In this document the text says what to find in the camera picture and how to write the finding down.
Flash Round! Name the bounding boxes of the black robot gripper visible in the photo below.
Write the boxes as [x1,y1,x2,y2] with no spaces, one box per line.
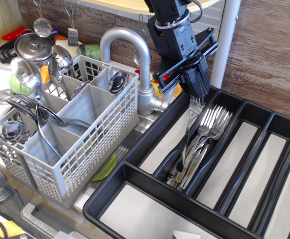
[146,0,219,98]

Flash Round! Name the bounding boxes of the silver metal fork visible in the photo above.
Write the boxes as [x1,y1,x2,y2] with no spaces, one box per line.
[176,96,203,172]

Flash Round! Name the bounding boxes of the forks lying in tray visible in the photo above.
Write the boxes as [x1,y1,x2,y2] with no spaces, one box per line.
[167,105,232,189]

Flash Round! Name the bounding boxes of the silver spoon in basket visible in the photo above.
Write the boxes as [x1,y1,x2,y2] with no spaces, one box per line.
[108,70,129,97]

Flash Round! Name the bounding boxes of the black cutlery tray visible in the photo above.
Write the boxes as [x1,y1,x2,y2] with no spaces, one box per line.
[83,89,290,239]

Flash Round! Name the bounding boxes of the grey plastic cutlery basket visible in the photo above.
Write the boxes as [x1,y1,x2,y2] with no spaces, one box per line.
[0,56,139,208]

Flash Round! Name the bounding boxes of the red and yellow toy bottle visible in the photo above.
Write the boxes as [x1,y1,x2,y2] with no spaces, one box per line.
[149,71,183,98]

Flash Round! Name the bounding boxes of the silver kitchen faucet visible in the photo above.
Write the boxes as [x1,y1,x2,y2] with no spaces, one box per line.
[100,27,172,115]

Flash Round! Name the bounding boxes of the white metal pole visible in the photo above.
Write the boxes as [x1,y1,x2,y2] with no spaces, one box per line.
[210,0,241,89]

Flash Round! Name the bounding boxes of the round wooden shelf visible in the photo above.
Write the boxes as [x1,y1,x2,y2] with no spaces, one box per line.
[77,0,219,15]

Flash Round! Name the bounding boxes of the green plastic leaf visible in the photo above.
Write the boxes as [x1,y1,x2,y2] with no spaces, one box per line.
[91,153,117,182]

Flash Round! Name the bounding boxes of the small hanging spatula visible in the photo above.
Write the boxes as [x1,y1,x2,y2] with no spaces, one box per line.
[63,0,79,46]

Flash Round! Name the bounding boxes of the silver spoon back compartment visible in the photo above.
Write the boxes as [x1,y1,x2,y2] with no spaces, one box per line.
[47,58,72,101]
[52,45,76,79]

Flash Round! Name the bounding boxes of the orange toy vegetable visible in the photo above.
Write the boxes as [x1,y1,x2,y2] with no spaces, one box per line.
[40,65,50,85]

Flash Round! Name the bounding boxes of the steel pot with lid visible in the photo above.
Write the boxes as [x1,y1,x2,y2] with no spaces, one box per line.
[14,33,54,62]

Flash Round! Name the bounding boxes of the small hanging strainer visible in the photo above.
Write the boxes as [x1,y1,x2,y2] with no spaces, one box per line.
[33,0,52,38]

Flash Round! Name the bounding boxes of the large silver spoon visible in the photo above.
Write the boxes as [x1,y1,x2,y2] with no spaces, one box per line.
[10,57,48,107]

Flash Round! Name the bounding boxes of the green toy vegetable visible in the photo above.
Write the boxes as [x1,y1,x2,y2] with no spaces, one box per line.
[9,74,35,95]

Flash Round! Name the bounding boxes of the red toy chili pepper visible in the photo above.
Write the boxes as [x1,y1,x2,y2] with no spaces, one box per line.
[1,25,32,41]

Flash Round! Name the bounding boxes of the black stove burner coil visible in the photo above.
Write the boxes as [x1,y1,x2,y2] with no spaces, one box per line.
[0,41,17,64]

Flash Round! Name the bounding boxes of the round spoon in front compartment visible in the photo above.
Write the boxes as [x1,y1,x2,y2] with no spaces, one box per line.
[2,120,30,144]

